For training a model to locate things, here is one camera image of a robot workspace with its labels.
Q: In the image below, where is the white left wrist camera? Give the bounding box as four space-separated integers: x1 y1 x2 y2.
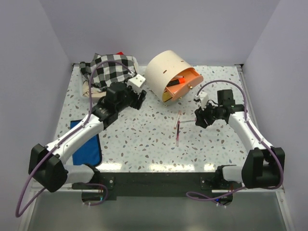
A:
127 74 146 94

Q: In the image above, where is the salmon top drawer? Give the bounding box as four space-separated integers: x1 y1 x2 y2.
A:
163 68 204 99

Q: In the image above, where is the aluminium frame rail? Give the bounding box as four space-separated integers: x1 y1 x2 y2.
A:
17 180 43 231

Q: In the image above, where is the orange black highlighter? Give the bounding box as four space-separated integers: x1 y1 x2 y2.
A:
167 77 186 87

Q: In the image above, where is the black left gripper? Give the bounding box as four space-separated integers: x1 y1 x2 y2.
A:
116 78 146 113

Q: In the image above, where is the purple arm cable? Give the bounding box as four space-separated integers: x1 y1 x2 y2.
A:
15 61 135 218
186 80 284 202

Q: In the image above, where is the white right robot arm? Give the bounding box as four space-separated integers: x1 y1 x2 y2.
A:
194 90 285 189

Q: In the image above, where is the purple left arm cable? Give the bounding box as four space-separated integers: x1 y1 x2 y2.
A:
15 61 135 218

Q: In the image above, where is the blue cloth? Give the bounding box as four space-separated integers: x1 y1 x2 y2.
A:
72 134 102 167

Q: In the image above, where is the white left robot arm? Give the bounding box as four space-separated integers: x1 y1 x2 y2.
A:
28 75 146 193

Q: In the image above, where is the beige folded cloth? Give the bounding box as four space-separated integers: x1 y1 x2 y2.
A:
81 56 140 99

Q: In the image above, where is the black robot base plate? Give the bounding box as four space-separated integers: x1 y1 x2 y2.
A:
71 172 243 203

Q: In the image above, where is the black white checkered cloth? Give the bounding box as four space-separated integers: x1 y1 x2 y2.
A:
79 53 137 90

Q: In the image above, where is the yellow drawer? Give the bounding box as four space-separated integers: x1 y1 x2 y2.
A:
162 91 172 102

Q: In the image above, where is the round beige drawer organizer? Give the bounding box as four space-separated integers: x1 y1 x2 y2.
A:
144 50 194 102

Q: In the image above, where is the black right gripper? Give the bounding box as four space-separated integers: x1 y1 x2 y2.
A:
194 100 223 129

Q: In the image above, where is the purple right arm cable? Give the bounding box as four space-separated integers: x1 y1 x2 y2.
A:
186 80 284 202

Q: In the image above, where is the grey-green bottom drawer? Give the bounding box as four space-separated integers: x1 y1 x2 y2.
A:
163 98 179 106

